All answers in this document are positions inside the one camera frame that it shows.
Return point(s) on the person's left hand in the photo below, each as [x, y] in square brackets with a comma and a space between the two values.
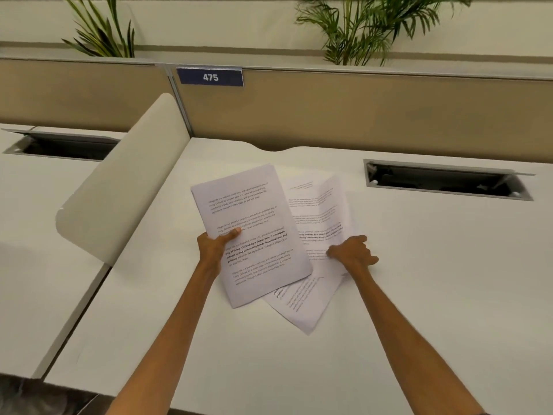
[212, 248]

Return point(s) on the person's right hand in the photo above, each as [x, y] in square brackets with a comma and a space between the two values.
[353, 256]

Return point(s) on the person's left thumb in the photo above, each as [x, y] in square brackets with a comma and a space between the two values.
[230, 235]

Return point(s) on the person's right fingers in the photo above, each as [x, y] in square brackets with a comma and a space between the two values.
[345, 248]

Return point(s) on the white printed paper sheet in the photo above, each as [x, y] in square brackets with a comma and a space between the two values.
[302, 300]
[255, 229]

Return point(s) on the person's left forearm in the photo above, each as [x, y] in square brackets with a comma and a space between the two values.
[170, 332]

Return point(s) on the person's right forearm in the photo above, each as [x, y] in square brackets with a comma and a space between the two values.
[408, 341]

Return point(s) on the beige curved desk divider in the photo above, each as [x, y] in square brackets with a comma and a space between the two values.
[125, 185]

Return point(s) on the beige partition panel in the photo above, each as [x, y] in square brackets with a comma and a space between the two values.
[371, 110]
[77, 95]

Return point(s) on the blue number sign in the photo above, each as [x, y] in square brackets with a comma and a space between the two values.
[210, 77]

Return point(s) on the green palm plant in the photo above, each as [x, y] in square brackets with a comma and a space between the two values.
[367, 25]
[101, 30]

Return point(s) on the grey metal partition post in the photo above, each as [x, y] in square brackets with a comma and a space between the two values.
[178, 99]

